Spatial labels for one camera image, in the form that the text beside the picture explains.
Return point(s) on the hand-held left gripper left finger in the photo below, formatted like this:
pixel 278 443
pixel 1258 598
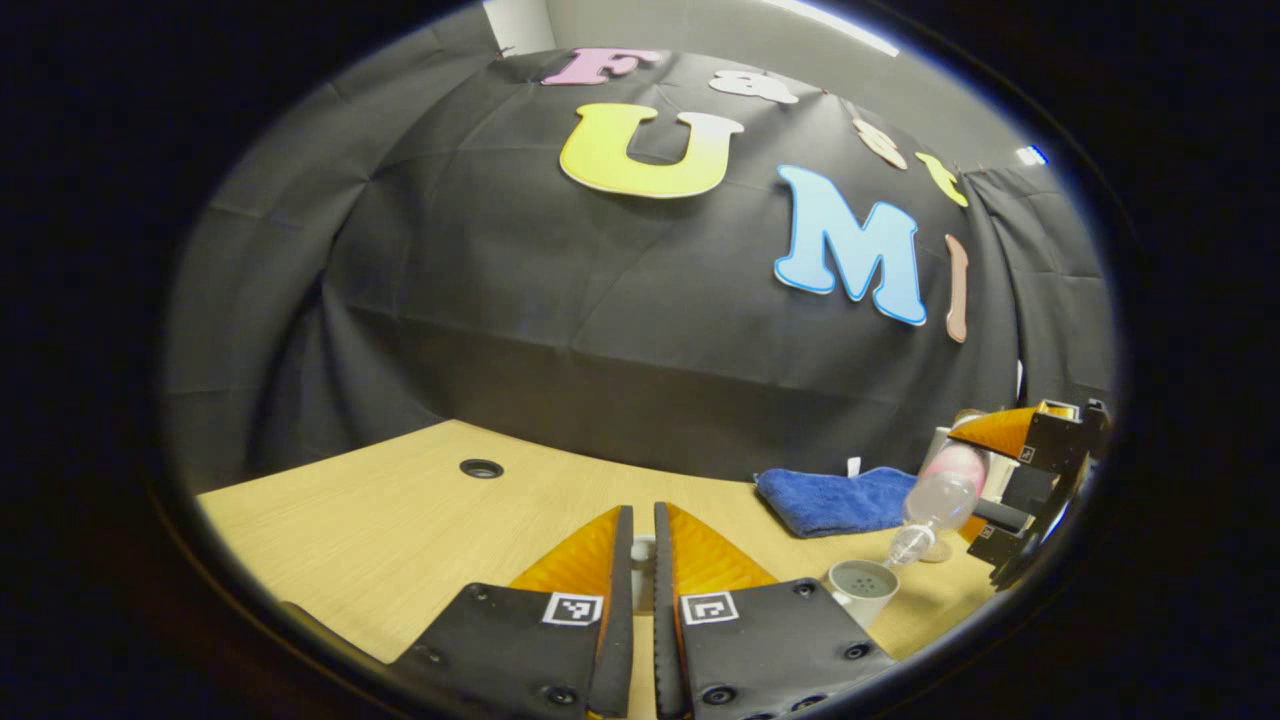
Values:
pixel 622 600

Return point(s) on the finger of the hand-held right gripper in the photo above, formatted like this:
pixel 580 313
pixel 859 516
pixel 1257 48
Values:
pixel 1010 545
pixel 1050 440

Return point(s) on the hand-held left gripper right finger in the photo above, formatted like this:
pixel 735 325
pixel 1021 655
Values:
pixel 664 600

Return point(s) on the clear plastic water bottle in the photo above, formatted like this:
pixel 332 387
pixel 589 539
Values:
pixel 940 495

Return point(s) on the white toaster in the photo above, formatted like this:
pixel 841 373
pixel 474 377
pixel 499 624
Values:
pixel 936 438

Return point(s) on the blue towel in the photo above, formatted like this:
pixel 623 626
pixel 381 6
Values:
pixel 830 500

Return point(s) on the black table grommet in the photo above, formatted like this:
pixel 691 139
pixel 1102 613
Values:
pixel 481 468

